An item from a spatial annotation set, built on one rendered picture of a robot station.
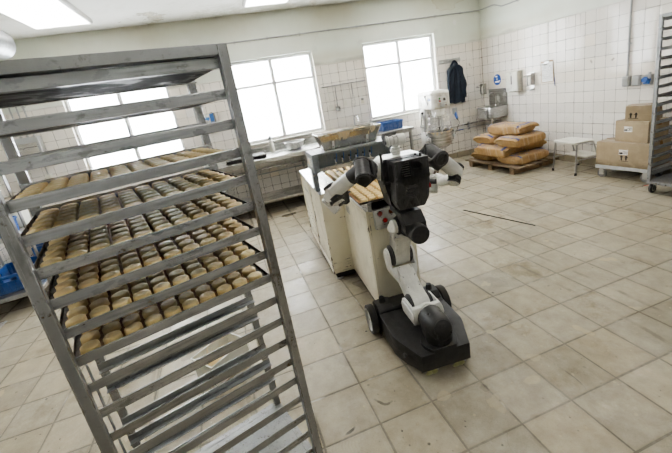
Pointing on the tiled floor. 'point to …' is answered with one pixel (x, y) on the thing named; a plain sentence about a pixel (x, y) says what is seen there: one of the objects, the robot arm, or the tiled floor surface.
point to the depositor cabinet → (328, 227)
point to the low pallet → (511, 164)
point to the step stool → (576, 149)
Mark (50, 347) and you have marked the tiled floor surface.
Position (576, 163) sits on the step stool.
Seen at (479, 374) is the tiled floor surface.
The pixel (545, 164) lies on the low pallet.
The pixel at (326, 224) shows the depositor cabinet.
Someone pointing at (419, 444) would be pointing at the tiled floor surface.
